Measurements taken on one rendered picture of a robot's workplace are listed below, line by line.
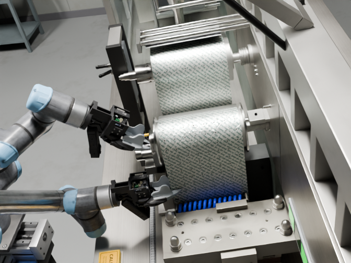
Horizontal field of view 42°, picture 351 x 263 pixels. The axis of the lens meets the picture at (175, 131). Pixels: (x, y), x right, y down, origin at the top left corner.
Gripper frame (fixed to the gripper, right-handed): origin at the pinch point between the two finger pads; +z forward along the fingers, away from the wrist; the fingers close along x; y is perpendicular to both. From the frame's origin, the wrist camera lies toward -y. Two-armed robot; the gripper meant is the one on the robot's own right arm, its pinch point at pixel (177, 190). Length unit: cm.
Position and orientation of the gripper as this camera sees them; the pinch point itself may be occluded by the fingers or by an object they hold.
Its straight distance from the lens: 142.7
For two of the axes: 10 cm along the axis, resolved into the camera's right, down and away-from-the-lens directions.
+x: -0.5, -6.4, 7.7
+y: -1.7, -7.5, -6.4
